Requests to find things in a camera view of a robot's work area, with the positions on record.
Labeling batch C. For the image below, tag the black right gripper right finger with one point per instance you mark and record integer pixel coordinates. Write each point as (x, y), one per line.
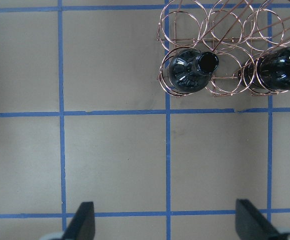
(250, 224)

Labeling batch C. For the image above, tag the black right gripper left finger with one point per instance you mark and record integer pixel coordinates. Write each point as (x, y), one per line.
(82, 225)

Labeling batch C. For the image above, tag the dark wine bottle three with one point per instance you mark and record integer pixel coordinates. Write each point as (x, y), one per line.
(270, 71)

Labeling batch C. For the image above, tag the dark wine bottle one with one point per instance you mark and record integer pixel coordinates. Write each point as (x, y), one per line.
(190, 70)

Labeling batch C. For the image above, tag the copper wire bottle basket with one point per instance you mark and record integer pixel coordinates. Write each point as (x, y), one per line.
(237, 31)

